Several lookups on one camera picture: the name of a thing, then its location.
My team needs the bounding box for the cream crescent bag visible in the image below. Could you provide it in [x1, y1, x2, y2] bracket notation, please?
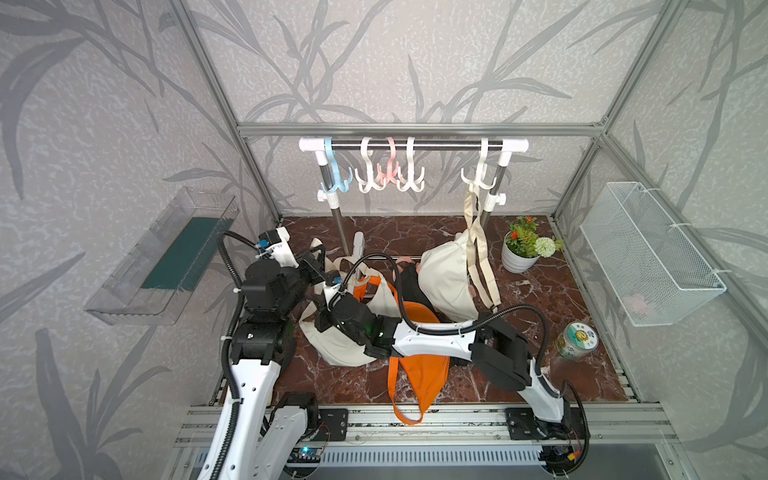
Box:
[299, 256, 400, 367]

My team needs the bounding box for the orange crescent bag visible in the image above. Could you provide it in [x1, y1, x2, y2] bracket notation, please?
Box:
[352, 275, 450, 426]

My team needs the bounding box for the cream bag with brown-striped strap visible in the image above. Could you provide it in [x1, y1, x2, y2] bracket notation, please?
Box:
[418, 185, 501, 323]

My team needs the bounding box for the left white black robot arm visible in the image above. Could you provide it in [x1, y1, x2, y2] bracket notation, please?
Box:
[199, 227, 324, 479]

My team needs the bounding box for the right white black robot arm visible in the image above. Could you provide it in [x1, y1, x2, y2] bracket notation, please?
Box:
[310, 253, 578, 440]

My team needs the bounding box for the black bag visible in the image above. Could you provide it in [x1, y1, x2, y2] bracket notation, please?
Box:
[396, 263, 452, 324]

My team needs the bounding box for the blue plastic hook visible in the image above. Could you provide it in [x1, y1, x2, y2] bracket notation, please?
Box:
[323, 137, 353, 194]

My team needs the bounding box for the white plastic hook left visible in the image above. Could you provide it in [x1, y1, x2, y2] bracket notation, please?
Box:
[354, 137, 385, 194]

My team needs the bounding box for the white plastic hook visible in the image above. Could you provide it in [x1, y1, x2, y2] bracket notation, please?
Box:
[354, 137, 385, 194]
[460, 138, 497, 193]
[396, 137, 425, 193]

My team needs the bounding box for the pink plastic hook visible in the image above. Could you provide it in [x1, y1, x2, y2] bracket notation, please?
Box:
[376, 137, 401, 190]

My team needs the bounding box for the white plastic hook middle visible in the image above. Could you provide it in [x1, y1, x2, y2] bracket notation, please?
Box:
[396, 137, 425, 193]

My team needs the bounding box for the white plastic hook right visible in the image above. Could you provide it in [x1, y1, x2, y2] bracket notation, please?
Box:
[460, 138, 497, 193]

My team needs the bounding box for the white and steel clothes rack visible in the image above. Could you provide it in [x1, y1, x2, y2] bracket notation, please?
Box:
[299, 137, 530, 255]

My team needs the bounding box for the white pot with artificial plant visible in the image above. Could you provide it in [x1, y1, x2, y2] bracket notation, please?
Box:
[502, 216, 564, 273]

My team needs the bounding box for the round green-label tin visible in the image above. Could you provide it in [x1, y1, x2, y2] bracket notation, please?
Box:
[555, 322, 599, 360]

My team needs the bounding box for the pink item in basket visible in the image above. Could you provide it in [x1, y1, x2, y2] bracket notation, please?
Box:
[621, 293, 651, 319]

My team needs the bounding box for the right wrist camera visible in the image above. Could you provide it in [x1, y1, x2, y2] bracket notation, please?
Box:
[323, 270, 345, 309]

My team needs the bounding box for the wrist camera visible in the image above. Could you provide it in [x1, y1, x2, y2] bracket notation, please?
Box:
[323, 270, 345, 309]
[256, 227, 298, 268]

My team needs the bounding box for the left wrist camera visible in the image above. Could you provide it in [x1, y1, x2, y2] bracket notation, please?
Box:
[256, 227, 298, 268]

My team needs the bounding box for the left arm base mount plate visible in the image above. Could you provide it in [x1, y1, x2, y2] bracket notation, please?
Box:
[311, 408, 349, 442]

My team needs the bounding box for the clear acrylic wall shelf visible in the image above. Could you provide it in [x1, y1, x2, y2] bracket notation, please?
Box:
[85, 187, 239, 326]

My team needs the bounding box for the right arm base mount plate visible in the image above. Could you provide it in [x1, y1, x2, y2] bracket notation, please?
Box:
[504, 407, 590, 442]

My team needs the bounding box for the aluminium front rail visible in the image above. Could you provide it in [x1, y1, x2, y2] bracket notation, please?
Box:
[173, 403, 679, 448]

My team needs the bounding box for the white wire mesh basket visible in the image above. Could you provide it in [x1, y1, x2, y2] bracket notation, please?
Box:
[580, 182, 727, 327]

